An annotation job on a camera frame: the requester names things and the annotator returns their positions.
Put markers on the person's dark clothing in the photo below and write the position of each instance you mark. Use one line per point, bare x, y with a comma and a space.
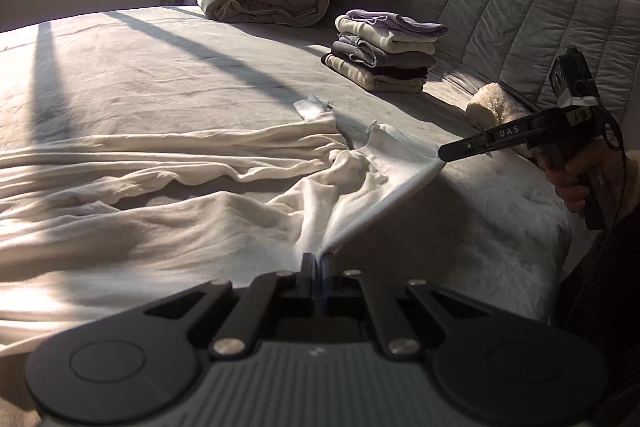
605, 287

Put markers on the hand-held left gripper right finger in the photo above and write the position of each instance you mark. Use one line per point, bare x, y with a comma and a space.
326, 277

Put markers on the grey bed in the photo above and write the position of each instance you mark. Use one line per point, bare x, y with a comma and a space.
150, 57

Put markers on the cream plush toy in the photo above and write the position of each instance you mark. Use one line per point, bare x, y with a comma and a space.
495, 107

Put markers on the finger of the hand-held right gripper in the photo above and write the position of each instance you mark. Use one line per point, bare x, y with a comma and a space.
465, 148

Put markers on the folded grey garment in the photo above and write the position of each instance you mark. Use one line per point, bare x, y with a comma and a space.
395, 59

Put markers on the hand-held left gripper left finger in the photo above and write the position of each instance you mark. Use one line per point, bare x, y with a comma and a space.
310, 277

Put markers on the folded beige garment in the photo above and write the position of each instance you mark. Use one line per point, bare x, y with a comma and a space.
375, 82

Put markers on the folded cream garment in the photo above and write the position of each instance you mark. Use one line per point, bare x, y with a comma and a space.
380, 41

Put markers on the person's right hand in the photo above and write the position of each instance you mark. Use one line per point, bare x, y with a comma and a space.
567, 192

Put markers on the folded purple garment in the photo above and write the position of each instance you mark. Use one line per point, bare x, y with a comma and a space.
395, 23

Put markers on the white garment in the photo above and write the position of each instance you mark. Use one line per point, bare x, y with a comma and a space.
200, 217

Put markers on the folded black garment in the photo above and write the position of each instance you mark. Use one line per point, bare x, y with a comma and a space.
400, 72

